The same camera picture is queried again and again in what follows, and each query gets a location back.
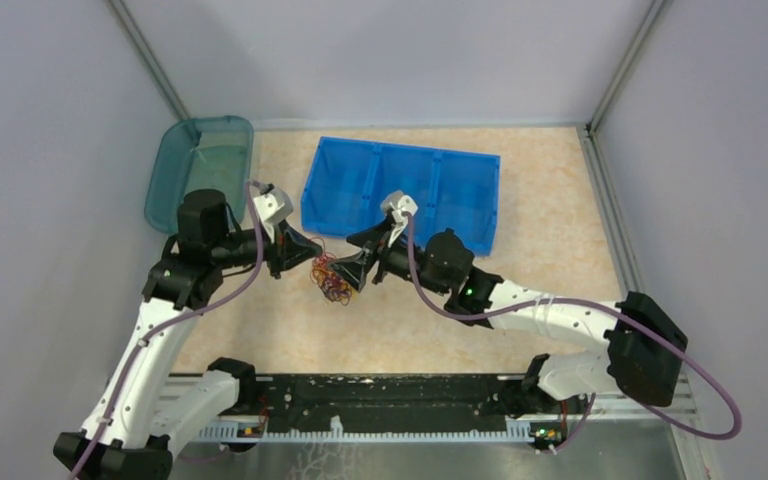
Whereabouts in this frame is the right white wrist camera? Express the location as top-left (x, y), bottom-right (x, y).
top-left (380, 190), bottom-right (419, 225)

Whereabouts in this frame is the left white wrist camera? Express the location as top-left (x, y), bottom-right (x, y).
top-left (253, 183), bottom-right (294, 226)

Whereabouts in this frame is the aluminium frame rail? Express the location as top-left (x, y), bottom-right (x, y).
top-left (112, 374), bottom-right (697, 446)

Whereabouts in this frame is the yellow wire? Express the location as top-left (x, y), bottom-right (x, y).
top-left (317, 268), bottom-right (355, 307)

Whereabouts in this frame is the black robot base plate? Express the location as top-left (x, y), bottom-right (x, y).
top-left (198, 372), bottom-right (591, 452)

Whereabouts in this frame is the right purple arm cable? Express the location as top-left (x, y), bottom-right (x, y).
top-left (403, 211), bottom-right (743, 442)

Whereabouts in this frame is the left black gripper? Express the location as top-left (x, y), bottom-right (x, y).
top-left (211, 218), bottom-right (324, 279)

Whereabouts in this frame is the blue three-compartment bin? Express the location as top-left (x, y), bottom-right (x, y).
top-left (299, 136), bottom-right (501, 258)

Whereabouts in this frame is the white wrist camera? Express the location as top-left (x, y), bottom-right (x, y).
top-left (380, 190), bottom-right (419, 225)
top-left (253, 183), bottom-right (294, 226)

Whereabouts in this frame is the red wire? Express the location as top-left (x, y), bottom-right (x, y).
top-left (309, 238), bottom-right (352, 296)

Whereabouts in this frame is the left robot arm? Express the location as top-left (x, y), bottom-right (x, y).
top-left (53, 181), bottom-right (322, 479)

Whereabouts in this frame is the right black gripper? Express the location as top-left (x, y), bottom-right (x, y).
top-left (326, 217), bottom-right (450, 296)

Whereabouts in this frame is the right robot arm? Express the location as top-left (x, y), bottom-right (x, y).
top-left (326, 222), bottom-right (688, 412)

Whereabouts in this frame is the teal translucent plastic tray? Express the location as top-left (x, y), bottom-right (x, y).
top-left (144, 115), bottom-right (254, 235)

